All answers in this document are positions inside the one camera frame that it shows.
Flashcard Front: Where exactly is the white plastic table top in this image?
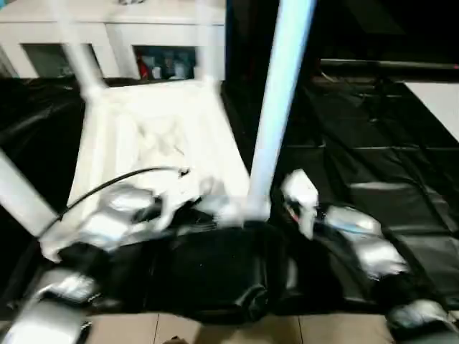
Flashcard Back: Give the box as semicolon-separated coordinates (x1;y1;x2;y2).
39;77;270;262

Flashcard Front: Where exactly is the white plastic table leg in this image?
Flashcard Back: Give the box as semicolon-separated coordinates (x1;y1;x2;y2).
195;0;218;89
247;0;317;216
0;146;62;239
53;0;108;105

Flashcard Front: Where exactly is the black mat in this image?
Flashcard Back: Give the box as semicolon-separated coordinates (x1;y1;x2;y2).
0;75;459;323

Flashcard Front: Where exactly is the white printed jar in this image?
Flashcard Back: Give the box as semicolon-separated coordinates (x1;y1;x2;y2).
168;60;187;80

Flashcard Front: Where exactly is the white flat board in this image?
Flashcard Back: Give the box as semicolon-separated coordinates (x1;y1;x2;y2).
403;81;459;140

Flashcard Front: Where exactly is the white sideboard cabinet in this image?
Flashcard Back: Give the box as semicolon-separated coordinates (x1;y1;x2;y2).
0;0;227;82

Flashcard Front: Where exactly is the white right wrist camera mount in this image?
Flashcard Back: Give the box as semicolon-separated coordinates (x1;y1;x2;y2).
279;168;320;239

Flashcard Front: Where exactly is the black metal rail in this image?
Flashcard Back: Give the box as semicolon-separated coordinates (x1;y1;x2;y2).
318;59;459;71

